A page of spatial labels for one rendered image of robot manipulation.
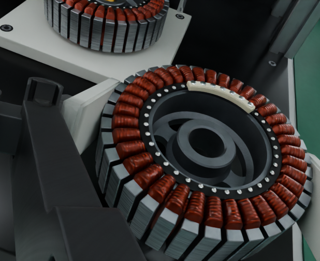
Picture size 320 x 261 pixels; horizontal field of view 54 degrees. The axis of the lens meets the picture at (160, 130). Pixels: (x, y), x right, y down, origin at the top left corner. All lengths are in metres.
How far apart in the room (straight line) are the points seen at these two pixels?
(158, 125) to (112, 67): 0.10
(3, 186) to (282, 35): 0.32
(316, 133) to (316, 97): 0.06
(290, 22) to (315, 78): 0.09
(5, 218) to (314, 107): 0.32
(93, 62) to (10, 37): 0.07
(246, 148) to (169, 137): 0.05
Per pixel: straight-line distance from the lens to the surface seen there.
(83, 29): 0.27
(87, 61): 0.27
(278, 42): 0.40
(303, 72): 0.45
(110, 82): 0.17
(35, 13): 0.33
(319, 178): 0.17
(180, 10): 0.38
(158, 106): 0.17
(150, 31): 0.29
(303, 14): 0.40
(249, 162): 0.19
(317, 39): 0.55
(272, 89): 0.34
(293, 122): 0.36
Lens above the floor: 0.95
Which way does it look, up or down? 47 degrees down
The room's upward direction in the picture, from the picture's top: 20 degrees clockwise
